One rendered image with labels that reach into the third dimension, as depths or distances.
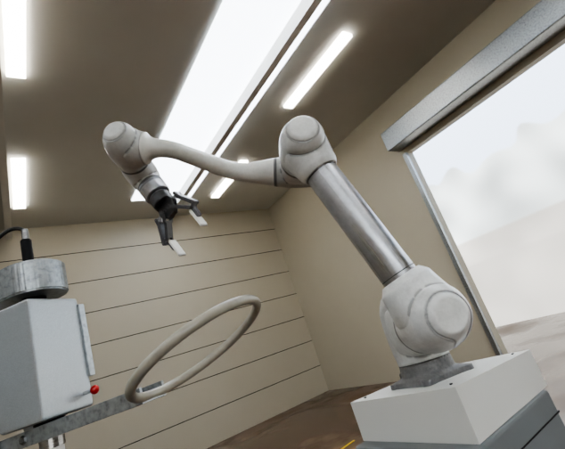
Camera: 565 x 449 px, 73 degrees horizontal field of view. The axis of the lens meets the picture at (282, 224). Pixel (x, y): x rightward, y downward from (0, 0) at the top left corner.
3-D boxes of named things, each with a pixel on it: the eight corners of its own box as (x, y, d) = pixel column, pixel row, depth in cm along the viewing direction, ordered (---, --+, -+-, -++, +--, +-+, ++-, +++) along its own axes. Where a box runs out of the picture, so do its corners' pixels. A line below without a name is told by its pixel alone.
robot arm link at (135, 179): (142, 201, 136) (127, 181, 124) (121, 173, 141) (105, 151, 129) (167, 184, 138) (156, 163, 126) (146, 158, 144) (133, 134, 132)
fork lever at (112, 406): (-24, 465, 131) (-26, 450, 133) (29, 445, 149) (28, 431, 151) (135, 407, 115) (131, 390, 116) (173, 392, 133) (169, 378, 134)
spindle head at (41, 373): (-34, 456, 132) (-44, 329, 144) (27, 435, 152) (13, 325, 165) (43, 430, 123) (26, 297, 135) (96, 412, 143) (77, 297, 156)
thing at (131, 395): (91, 425, 101) (85, 415, 102) (192, 385, 147) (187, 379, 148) (216, 300, 96) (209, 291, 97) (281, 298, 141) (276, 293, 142)
